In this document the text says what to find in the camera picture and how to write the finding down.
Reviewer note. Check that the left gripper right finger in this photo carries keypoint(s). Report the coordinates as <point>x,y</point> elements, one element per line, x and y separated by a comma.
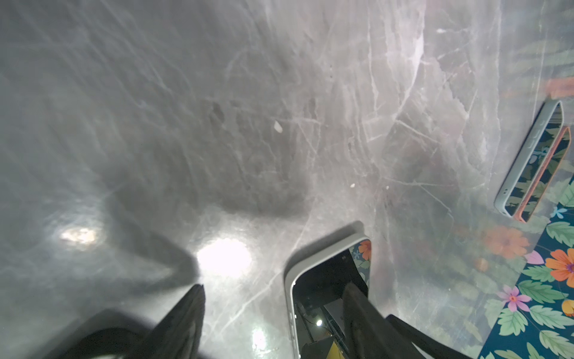
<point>368,334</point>

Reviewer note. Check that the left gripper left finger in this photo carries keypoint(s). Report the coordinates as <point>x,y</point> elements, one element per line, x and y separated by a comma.
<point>178,334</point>

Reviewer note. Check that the black phone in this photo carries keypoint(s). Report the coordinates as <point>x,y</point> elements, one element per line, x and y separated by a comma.
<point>536,166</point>
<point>314,293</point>

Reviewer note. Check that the light blue phone case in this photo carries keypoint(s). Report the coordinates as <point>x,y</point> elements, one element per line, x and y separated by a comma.
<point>524,161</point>

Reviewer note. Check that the pink phone case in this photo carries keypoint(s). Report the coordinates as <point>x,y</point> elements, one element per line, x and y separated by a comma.
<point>544,177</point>

